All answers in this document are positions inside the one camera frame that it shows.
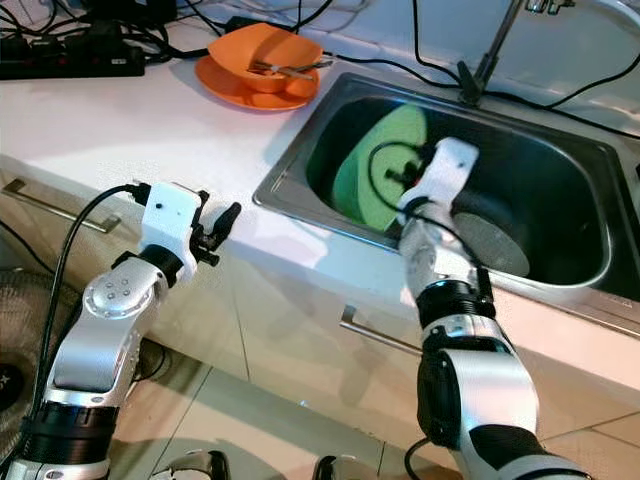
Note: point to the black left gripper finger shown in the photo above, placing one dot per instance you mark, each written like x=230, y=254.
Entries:
x=227, y=222

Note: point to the green plate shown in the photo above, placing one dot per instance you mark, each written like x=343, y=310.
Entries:
x=370, y=190

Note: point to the white bowl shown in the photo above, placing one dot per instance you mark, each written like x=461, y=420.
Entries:
x=495, y=240

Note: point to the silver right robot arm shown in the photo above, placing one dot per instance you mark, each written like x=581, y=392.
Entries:
x=490, y=380

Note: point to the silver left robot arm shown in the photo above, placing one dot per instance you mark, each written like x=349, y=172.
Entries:
x=105, y=330

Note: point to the orange plate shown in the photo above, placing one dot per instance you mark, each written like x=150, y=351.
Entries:
x=220, y=88

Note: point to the stainless steel sink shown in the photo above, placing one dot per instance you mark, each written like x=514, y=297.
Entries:
x=560, y=180

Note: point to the chrome faucet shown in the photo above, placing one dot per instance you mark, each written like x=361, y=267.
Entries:
x=500, y=42

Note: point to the metal fork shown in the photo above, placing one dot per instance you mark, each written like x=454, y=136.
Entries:
x=285, y=70

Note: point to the orange bowl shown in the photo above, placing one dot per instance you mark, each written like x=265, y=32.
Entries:
x=240, y=48

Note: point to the small black adapter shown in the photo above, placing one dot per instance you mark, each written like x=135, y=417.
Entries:
x=250, y=24

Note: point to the black floor fan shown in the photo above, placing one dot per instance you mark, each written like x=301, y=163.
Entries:
x=25, y=330

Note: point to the black power strip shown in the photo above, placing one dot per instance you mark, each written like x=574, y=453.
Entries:
x=75, y=62

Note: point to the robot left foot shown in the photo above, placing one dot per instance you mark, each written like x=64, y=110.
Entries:
x=195, y=468

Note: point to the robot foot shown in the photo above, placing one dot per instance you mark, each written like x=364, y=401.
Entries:
x=335, y=470
x=195, y=468

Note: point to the large black charger box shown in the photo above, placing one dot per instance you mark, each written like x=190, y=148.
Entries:
x=140, y=10

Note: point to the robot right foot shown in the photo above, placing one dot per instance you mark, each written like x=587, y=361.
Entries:
x=335, y=470

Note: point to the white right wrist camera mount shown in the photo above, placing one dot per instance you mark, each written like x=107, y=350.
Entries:
x=450, y=165

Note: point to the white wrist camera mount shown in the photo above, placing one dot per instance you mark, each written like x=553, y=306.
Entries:
x=450, y=165
x=172, y=215

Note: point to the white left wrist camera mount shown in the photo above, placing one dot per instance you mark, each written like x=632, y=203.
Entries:
x=172, y=215

